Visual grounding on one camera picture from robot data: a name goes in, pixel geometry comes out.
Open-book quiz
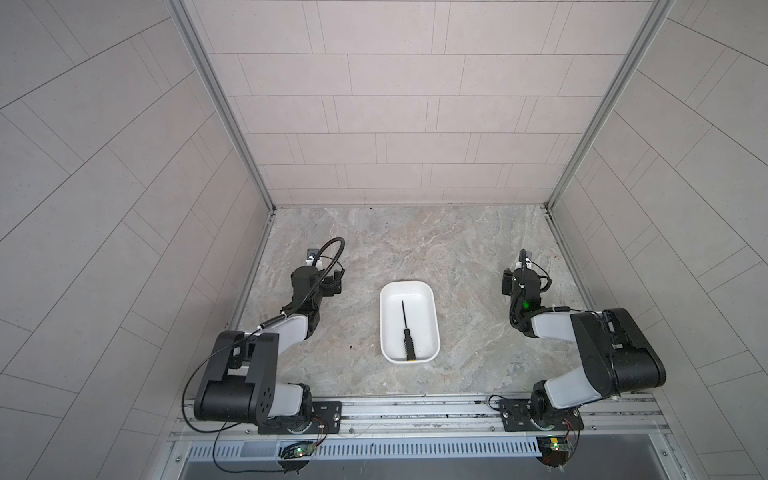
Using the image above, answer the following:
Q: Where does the green circuit board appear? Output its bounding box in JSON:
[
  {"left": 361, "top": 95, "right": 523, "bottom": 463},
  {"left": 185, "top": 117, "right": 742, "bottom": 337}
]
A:
[
  {"left": 279, "top": 441, "right": 318, "bottom": 461},
  {"left": 536, "top": 437, "right": 575, "bottom": 468}
]

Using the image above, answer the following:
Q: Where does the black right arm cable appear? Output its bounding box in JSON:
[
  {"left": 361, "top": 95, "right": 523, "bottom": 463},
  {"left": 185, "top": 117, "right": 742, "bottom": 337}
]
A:
[{"left": 512, "top": 248, "right": 583, "bottom": 337}]

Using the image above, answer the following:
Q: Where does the left green circuit board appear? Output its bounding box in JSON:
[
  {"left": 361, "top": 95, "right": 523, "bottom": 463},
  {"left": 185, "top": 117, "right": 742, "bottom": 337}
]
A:
[{"left": 279, "top": 441, "right": 318, "bottom": 461}]

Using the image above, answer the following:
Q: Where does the right green circuit board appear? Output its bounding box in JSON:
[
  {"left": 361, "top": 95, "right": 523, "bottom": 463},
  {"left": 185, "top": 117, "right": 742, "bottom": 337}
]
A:
[{"left": 536, "top": 437, "right": 575, "bottom": 468}]

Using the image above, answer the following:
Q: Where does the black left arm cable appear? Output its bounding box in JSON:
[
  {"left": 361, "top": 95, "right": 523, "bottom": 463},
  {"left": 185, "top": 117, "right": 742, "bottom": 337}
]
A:
[{"left": 181, "top": 236, "right": 347, "bottom": 475}]

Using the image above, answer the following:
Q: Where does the aluminium mounting rail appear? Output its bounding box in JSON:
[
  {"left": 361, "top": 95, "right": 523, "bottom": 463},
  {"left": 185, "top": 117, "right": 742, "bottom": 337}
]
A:
[{"left": 167, "top": 392, "right": 670, "bottom": 442}]

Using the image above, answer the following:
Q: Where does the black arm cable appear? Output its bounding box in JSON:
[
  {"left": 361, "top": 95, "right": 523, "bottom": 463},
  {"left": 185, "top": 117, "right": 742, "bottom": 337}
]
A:
[
  {"left": 512, "top": 248, "right": 583, "bottom": 337},
  {"left": 181, "top": 236, "right": 347, "bottom": 475}
]

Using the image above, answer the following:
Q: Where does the white slotted cable duct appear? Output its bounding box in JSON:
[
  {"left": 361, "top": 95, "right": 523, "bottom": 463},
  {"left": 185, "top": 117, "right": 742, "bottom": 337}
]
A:
[{"left": 187, "top": 437, "right": 542, "bottom": 462}]

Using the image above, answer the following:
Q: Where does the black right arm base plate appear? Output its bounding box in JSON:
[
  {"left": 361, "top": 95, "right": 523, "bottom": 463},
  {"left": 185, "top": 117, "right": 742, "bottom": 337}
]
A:
[{"left": 495, "top": 398, "right": 584, "bottom": 432}]

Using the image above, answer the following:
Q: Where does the black and yellow screwdriver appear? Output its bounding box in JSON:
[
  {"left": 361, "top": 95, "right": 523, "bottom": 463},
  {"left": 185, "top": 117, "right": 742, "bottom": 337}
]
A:
[{"left": 401, "top": 302, "right": 416, "bottom": 361}]

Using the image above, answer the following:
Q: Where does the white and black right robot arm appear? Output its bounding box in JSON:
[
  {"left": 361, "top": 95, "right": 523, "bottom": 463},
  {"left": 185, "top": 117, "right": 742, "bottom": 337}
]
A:
[{"left": 500, "top": 259, "right": 666, "bottom": 430}]

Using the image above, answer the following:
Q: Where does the aluminium corner post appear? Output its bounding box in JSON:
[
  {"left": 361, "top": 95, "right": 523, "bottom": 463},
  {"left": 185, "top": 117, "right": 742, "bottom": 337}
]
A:
[
  {"left": 166, "top": 0, "right": 276, "bottom": 216},
  {"left": 544, "top": 0, "right": 675, "bottom": 212}
]

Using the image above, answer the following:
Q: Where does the left aluminium corner post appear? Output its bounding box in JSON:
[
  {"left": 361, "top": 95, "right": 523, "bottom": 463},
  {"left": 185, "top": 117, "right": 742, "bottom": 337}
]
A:
[{"left": 166, "top": 0, "right": 276, "bottom": 216}]

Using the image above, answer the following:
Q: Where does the right aluminium corner post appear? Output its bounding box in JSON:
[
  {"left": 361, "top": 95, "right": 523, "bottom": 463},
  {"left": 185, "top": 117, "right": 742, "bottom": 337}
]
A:
[{"left": 544, "top": 0, "right": 675, "bottom": 212}]

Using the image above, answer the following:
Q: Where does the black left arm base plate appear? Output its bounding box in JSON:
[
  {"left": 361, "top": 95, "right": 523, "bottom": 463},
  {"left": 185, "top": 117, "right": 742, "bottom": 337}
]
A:
[{"left": 257, "top": 401, "right": 343, "bottom": 435}]

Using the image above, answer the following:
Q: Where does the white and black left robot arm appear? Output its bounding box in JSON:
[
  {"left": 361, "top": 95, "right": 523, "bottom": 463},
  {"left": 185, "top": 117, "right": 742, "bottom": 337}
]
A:
[{"left": 193, "top": 265, "right": 345, "bottom": 433}]

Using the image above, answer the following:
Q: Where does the white rectangular plastic bin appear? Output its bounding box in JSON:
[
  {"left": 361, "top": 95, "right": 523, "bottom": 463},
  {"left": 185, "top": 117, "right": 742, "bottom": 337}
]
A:
[{"left": 380, "top": 280, "right": 441, "bottom": 365}]

